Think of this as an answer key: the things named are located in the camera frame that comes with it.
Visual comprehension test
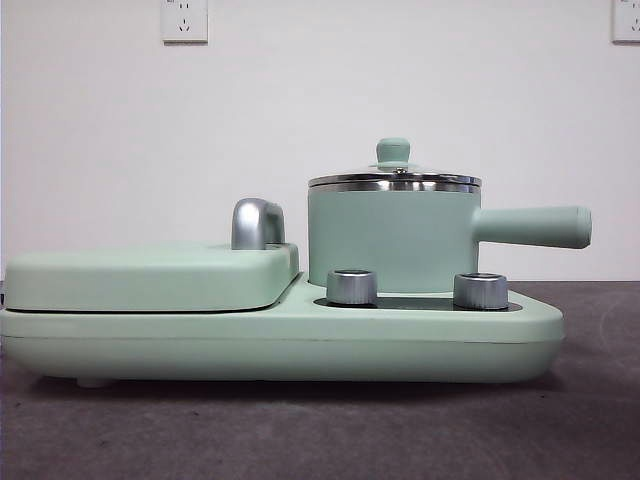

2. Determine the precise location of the white wall power outlet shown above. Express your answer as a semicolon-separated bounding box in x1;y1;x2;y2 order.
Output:
611;0;640;45
161;0;209;45

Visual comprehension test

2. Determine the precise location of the mint green breakfast maker base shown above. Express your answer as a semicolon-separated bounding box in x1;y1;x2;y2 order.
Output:
0;272;567;389

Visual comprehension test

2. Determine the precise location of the silver control dial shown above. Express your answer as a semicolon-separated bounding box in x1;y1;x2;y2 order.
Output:
325;268;380;307
453;271;511;310

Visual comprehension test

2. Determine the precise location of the silver griddle cover handle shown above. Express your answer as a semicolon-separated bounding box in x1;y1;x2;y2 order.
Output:
231;197;288;251

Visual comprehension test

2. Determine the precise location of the glass lid with green knob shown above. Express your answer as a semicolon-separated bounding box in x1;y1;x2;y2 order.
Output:
307;137;484;188

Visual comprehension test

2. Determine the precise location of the mint green hinged griddle cover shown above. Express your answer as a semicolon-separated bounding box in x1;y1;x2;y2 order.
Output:
3;239;302;314

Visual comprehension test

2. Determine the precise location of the mint green steamer pot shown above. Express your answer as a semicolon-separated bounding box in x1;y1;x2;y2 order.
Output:
306;180;594;296

